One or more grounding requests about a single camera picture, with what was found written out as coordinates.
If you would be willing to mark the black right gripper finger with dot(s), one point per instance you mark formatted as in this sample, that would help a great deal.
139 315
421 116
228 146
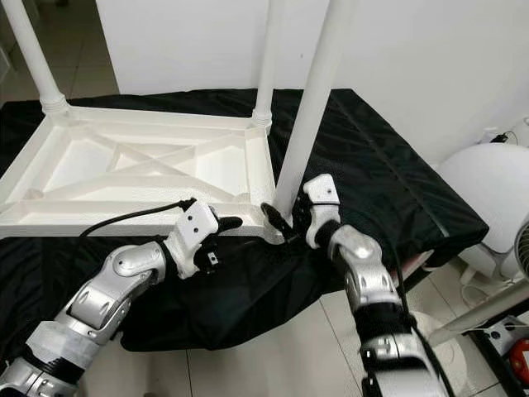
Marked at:
275 218

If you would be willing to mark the white plastic table leg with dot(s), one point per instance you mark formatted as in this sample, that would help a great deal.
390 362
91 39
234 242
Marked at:
314 91
33 54
269 58

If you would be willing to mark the white plastic table top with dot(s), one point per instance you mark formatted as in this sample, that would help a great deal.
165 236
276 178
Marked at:
83 165

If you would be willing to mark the black table cloth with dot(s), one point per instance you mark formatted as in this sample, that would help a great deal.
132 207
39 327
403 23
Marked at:
397 165

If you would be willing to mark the white power strip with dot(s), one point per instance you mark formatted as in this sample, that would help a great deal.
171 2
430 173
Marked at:
508 333

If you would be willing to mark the small red object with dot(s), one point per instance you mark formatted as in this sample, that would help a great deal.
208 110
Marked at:
522 356

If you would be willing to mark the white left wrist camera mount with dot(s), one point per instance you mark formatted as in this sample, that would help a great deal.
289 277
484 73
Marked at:
194 222

